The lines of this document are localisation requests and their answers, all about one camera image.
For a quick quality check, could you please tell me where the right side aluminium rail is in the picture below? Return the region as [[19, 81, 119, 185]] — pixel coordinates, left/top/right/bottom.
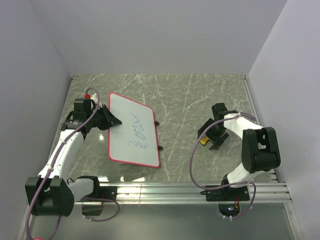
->
[[240, 75, 284, 184]]

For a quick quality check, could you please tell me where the pink framed whiteboard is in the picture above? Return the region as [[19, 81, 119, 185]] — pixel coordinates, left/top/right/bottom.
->
[[108, 92, 161, 168]]

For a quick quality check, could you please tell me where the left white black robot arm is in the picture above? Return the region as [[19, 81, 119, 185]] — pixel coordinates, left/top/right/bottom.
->
[[25, 94, 122, 217]]

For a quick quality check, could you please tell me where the yellow bone shaped eraser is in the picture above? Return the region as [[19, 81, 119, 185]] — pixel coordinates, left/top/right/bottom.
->
[[199, 136, 210, 146]]

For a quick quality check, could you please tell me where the aluminium mounting rail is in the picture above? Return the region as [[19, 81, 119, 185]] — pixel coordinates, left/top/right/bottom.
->
[[27, 182, 293, 205]]

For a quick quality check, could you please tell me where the whiteboard wire stand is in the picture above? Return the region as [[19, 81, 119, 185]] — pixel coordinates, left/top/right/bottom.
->
[[154, 121, 164, 151]]

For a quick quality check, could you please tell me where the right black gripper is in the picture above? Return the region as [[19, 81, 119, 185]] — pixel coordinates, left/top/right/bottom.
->
[[197, 118, 229, 149]]

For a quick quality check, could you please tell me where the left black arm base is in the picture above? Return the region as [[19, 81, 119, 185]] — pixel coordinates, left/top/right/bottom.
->
[[78, 185, 118, 202]]

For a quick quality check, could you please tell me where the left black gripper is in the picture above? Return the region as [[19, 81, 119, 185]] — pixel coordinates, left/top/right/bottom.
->
[[87, 104, 122, 131]]

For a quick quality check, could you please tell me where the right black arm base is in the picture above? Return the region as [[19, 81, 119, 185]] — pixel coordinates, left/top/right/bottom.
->
[[200, 186, 250, 202]]

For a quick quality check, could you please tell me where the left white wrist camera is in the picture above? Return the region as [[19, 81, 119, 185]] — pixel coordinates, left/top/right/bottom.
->
[[84, 93, 98, 103]]

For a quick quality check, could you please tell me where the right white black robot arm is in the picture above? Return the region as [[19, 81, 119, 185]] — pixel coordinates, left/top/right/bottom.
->
[[197, 102, 281, 200]]

